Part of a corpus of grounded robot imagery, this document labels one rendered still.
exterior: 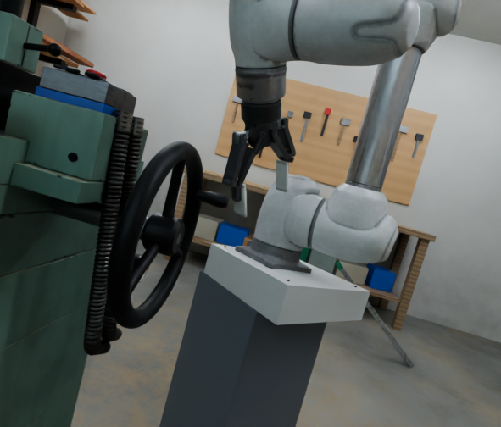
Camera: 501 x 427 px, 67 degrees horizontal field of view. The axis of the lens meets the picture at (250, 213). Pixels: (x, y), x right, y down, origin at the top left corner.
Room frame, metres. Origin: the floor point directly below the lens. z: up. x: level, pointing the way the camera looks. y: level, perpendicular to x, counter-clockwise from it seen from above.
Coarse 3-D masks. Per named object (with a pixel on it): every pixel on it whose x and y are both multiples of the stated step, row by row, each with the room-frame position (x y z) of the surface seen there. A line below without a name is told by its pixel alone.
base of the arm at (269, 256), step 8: (256, 240) 1.11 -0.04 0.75; (240, 248) 1.13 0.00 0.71; (248, 248) 1.12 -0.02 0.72; (256, 248) 1.09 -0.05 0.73; (264, 248) 1.07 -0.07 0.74; (272, 248) 1.07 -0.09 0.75; (280, 248) 1.07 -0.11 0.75; (248, 256) 1.10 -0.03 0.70; (256, 256) 1.07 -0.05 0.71; (264, 256) 1.06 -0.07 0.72; (272, 256) 1.06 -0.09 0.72; (280, 256) 1.06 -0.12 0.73; (288, 256) 1.07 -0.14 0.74; (296, 256) 1.09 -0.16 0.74; (264, 264) 1.03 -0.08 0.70; (272, 264) 1.02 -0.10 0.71; (280, 264) 1.05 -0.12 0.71; (288, 264) 1.07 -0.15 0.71; (296, 264) 1.09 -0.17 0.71; (304, 264) 1.13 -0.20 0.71; (304, 272) 1.11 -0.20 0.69
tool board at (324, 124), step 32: (288, 96) 3.84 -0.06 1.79; (320, 96) 3.81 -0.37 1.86; (352, 96) 3.78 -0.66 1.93; (224, 128) 3.90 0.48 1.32; (288, 128) 3.83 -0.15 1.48; (320, 128) 3.80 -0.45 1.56; (352, 128) 3.77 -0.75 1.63; (416, 128) 3.71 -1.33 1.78; (256, 160) 3.85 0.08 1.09; (320, 160) 3.79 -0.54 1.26; (416, 160) 3.70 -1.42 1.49; (384, 192) 3.72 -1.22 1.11
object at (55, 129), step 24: (24, 96) 0.49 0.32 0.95; (24, 120) 0.49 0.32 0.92; (48, 120) 0.49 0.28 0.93; (72, 120) 0.49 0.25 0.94; (96, 120) 0.48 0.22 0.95; (48, 144) 0.49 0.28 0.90; (72, 144) 0.49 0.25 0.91; (96, 144) 0.48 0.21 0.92; (144, 144) 0.61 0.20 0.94; (48, 168) 0.49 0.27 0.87; (72, 168) 0.49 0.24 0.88; (96, 168) 0.49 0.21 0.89
